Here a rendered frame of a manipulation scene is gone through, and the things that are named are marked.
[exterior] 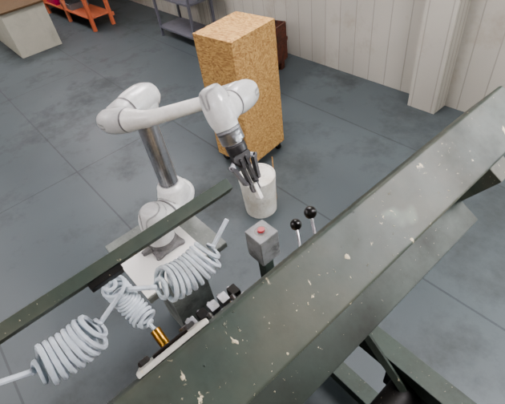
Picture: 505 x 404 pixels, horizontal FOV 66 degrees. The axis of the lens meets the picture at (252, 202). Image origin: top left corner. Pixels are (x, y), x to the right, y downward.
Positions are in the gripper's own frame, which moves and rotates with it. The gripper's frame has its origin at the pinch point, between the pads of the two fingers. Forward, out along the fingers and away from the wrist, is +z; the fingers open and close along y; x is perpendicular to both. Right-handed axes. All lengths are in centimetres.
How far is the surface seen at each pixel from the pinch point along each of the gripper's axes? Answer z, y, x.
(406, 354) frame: 81, 12, -33
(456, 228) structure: 4, 2, -75
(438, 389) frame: 88, 8, -47
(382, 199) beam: -22, -25, -83
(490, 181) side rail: -4, 9, -80
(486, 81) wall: 78, 308, 72
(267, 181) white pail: 52, 78, 125
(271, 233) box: 35.4, 12.6, 29.1
